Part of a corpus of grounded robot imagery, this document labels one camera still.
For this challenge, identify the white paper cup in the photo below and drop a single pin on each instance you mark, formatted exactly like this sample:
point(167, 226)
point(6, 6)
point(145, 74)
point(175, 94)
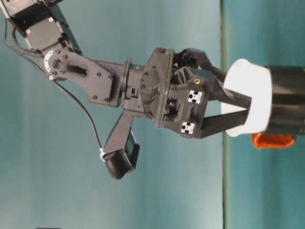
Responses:
point(257, 78)

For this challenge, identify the blue-green table cloth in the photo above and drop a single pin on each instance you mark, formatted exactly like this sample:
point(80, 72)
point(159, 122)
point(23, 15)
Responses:
point(250, 190)

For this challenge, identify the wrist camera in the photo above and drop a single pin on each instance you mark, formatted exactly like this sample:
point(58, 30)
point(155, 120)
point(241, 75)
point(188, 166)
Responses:
point(119, 164)

